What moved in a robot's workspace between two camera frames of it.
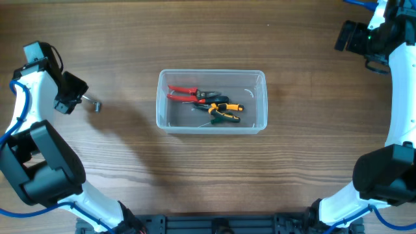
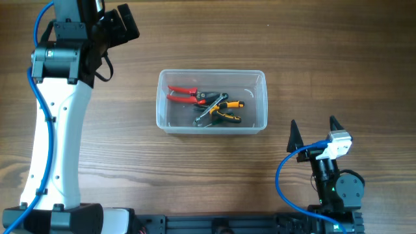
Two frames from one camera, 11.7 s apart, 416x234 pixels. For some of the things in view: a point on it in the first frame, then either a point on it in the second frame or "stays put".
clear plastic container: x=248 y=88 stays put
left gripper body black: x=70 y=93 -> x=109 y=30
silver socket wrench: x=97 y=105 -> x=210 y=108
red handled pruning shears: x=196 y=95 stays put
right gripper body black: x=362 y=40 -> x=309 y=155
